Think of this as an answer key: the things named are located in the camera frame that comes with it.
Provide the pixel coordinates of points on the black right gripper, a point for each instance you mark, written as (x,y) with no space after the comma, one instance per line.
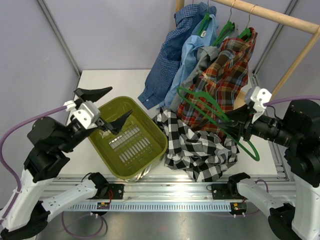
(241,123)

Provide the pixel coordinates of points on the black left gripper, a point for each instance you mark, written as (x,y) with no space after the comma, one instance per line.
(115,126)

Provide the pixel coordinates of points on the black white checkered shirt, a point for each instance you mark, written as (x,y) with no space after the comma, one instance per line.
(201,154)

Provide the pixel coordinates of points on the green hanger with metal hook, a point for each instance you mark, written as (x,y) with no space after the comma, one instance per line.
(211,104)

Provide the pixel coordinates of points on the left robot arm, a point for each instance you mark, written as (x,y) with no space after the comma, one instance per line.
(26,215)

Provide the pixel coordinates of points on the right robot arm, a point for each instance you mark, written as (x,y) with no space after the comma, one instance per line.
(299,133)

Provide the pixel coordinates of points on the red plaid shirt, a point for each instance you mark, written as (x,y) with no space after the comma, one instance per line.
(223,80)

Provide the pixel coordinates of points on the grey shirt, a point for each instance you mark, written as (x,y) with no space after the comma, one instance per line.
(197,67)

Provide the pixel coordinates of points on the light blue shirt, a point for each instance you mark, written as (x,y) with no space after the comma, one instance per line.
(190,56)

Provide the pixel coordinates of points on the green hanger of plaid shirt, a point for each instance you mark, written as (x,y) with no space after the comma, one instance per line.
(247,33)

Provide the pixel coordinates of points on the green hanger of grey shirt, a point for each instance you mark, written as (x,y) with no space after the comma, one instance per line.
(228,28)

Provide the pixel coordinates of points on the green hanger of blue shirt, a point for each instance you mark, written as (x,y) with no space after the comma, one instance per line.
(205,21)

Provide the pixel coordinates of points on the dark blue checkered shirt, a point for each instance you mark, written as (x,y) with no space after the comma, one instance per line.
(168,61)

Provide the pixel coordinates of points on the olive green plastic basket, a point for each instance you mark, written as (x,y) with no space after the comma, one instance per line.
(137,149)

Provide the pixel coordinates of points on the wooden clothes rack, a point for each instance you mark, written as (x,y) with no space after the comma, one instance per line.
(282,20)

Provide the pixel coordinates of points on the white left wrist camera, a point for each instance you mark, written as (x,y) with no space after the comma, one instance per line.
(86,114)

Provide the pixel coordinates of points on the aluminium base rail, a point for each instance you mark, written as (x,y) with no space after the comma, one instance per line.
(182,188)

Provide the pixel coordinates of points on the white slotted cable duct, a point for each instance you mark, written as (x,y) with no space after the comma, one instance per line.
(95,206)

